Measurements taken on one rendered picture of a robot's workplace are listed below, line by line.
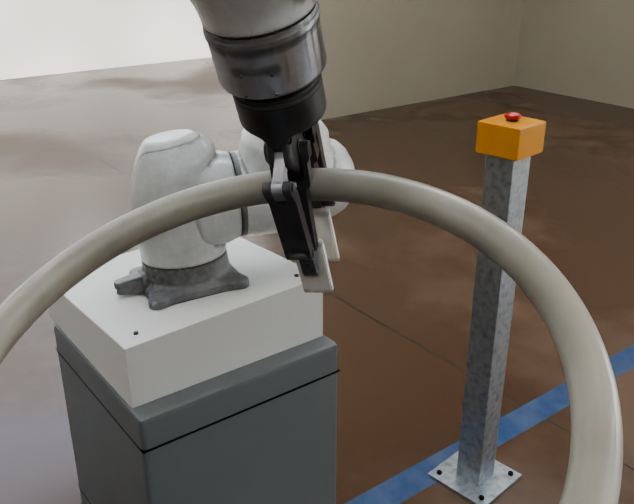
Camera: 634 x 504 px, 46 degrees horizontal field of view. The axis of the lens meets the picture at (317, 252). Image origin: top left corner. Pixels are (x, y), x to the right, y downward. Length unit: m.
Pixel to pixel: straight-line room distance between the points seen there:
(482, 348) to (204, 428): 1.00
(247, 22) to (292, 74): 0.05
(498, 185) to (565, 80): 6.04
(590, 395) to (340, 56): 6.12
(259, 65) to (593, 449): 0.34
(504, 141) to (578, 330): 1.33
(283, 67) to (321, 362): 0.88
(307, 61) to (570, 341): 0.28
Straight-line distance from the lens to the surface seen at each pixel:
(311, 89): 0.60
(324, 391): 1.42
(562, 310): 0.54
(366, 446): 2.44
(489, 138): 1.86
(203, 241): 1.29
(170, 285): 1.32
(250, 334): 1.30
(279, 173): 0.61
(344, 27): 6.53
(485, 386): 2.13
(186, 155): 1.26
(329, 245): 0.76
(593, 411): 0.49
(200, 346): 1.26
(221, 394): 1.27
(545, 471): 2.44
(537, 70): 8.09
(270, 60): 0.56
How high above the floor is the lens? 1.50
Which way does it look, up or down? 23 degrees down
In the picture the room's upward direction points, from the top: straight up
